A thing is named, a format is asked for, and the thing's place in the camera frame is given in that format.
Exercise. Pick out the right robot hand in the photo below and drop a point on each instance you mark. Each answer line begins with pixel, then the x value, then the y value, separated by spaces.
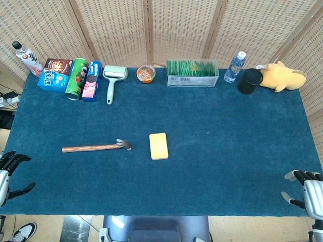
pixel 313 194

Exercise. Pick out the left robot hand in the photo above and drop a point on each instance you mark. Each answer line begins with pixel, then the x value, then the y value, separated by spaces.
pixel 4 180

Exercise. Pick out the yellow sponge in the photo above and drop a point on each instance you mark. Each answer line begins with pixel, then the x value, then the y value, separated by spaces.
pixel 159 146

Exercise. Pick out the black white sneaker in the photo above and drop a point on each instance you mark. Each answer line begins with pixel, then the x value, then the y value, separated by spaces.
pixel 24 232

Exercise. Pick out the black bag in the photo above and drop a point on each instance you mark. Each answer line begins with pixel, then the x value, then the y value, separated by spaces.
pixel 5 119

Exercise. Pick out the white power strip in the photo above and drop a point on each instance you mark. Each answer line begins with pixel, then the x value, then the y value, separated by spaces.
pixel 11 102

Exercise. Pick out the black power adapter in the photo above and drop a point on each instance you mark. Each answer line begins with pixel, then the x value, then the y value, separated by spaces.
pixel 10 95

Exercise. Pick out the blue snack box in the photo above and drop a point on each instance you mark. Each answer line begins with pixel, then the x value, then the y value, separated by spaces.
pixel 53 81

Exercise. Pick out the blue carpet table mat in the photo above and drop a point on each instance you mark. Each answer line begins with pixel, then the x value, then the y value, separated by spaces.
pixel 202 156

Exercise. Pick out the yellow plush toy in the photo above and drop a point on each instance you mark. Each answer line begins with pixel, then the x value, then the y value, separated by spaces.
pixel 285 76

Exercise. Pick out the green chips can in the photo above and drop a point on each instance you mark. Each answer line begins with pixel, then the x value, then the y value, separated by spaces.
pixel 75 82

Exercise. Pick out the sports drink bottle black cap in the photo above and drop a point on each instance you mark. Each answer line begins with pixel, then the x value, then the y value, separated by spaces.
pixel 29 59

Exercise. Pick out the brown cookie box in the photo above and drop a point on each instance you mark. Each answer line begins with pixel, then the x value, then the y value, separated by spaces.
pixel 58 65

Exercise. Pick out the black mesh pen holder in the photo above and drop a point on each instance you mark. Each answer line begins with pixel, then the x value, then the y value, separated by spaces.
pixel 248 83

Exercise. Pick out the blue pink sandwich cookie box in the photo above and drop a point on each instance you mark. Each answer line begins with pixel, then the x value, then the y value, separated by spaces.
pixel 91 83

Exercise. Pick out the pale green lint roller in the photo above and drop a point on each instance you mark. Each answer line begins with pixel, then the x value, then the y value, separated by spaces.
pixel 111 85

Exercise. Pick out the clear water bottle white cap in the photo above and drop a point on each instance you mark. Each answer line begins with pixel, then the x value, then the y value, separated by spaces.
pixel 233 69

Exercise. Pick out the grey robot torso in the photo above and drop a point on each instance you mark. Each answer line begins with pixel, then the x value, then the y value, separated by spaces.
pixel 154 228

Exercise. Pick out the clear box of green packets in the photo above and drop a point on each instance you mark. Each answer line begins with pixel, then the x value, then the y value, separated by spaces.
pixel 191 73

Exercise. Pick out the orange instant noodle cup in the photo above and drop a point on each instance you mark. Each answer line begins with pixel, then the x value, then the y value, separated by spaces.
pixel 146 73

